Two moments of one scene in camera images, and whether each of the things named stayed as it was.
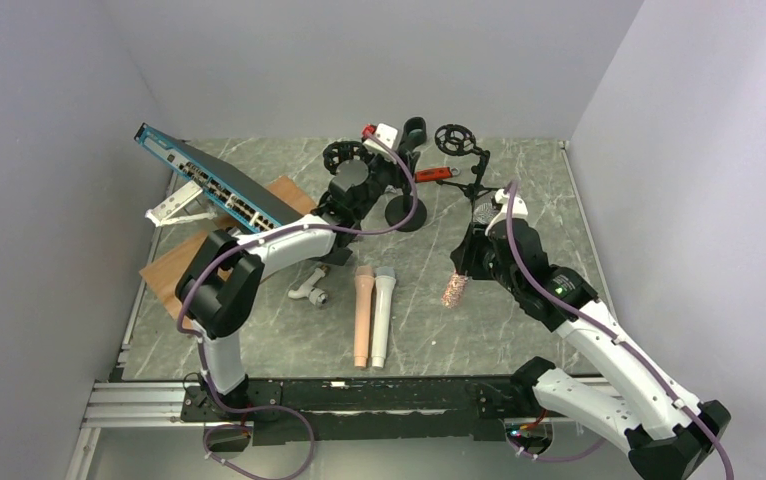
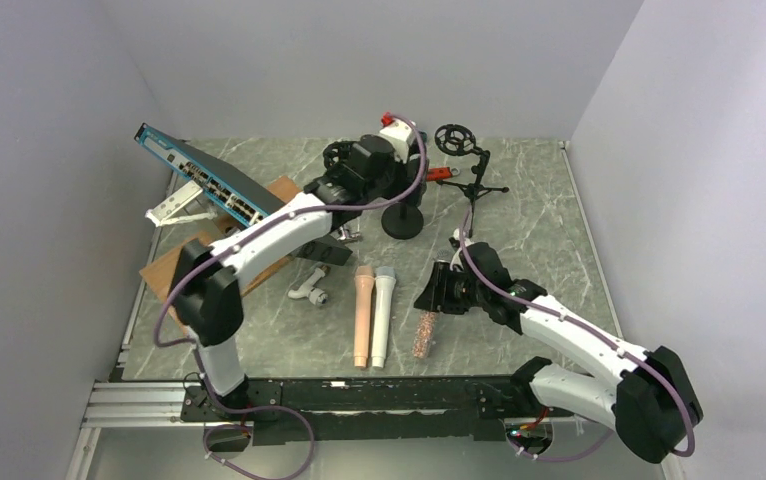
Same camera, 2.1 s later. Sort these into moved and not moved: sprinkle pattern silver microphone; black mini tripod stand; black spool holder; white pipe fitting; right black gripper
Moved: sprinkle pattern silver microphone; right black gripper
Not moved: black mini tripod stand; black spool holder; white pipe fitting
